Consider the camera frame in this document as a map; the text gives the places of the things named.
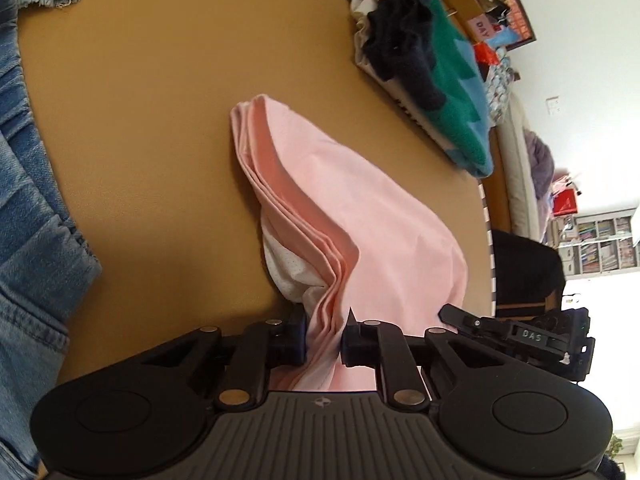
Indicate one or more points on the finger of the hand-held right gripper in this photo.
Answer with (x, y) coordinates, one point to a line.
(470, 324)

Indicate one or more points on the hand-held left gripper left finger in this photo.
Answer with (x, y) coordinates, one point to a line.
(299, 335)

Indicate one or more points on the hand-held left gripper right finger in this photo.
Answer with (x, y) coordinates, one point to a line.
(346, 347)

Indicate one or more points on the pink t-shirt white sleeves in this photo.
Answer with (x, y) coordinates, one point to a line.
(360, 220)

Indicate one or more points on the black chair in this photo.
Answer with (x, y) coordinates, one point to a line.
(525, 270)

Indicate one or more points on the white bookshelf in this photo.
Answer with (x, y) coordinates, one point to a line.
(600, 245)

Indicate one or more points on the red gift bag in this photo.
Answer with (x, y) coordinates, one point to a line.
(565, 203)

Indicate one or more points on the beige sofa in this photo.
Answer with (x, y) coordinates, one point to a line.
(517, 160)

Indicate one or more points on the purple blanket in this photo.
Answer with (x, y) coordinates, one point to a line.
(542, 160)

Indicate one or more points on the patterned cushion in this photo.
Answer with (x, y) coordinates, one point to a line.
(500, 90)

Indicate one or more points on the green blue navy sweater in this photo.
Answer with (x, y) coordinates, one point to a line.
(450, 85)

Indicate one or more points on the blue denim jeans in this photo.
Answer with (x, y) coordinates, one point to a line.
(30, 210)

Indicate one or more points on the pink card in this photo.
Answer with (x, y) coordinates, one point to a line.
(481, 27)

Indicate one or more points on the framed picture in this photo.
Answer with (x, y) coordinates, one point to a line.
(517, 10)

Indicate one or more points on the wall socket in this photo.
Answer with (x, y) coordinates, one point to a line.
(554, 105)

